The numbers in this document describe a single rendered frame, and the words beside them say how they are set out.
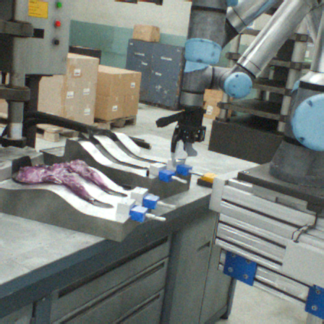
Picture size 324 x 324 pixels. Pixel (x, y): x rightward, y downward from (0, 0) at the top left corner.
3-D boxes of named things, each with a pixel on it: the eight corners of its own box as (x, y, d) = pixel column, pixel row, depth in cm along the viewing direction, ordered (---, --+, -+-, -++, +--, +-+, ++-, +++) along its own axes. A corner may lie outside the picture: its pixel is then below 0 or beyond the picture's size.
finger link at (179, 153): (181, 170, 157) (189, 143, 156) (166, 165, 160) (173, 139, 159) (186, 171, 160) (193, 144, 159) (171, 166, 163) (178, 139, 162)
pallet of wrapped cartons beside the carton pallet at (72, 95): (98, 134, 596) (105, 58, 572) (54, 143, 528) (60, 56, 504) (25, 114, 652) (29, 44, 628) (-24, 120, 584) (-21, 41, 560)
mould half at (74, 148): (189, 189, 173) (194, 153, 170) (147, 205, 152) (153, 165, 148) (86, 155, 198) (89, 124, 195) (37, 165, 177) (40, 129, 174)
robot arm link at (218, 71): (246, 96, 152) (212, 92, 150) (236, 92, 163) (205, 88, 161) (250, 71, 150) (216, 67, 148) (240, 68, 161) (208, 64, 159)
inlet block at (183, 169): (205, 181, 162) (208, 166, 161) (198, 184, 158) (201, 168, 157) (173, 171, 169) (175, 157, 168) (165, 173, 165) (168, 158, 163)
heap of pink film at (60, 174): (114, 188, 146) (117, 163, 144) (89, 205, 129) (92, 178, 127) (37, 171, 152) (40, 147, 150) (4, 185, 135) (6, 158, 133)
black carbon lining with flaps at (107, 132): (168, 169, 170) (173, 143, 167) (142, 177, 156) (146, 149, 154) (95, 146, 187) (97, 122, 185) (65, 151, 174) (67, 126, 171)
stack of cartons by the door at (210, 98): (231, 120, 841) (239, 72, 819) (222, 121, 814) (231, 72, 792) (189, 111, 884) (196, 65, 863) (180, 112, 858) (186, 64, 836)
